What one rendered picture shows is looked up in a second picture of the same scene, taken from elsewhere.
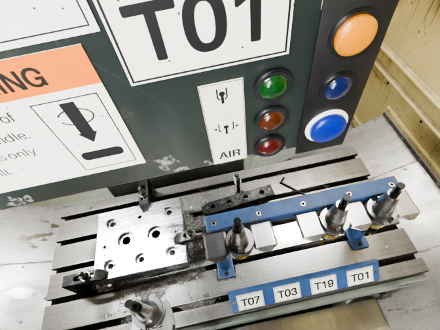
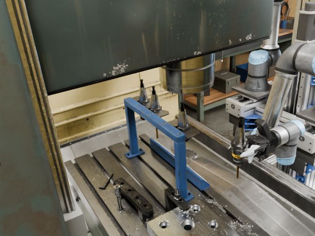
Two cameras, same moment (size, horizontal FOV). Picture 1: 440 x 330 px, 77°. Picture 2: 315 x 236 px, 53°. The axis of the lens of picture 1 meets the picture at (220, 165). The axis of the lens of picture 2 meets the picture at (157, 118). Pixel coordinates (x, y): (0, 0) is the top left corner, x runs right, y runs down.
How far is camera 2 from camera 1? 127 cm
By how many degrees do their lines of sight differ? 82
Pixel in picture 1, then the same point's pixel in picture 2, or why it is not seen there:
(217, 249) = (191, 131)
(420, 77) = not seen: hidden behind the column
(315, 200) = (147, 111)
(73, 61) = not seen: outside the picture
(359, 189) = (135, 104)
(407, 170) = (76, 150)
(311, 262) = (160, 164)
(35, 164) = not seen: hidden behind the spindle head
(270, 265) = (171, 179)
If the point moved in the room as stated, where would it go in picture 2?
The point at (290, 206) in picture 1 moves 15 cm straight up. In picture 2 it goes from (154, 116) to (152, 84)
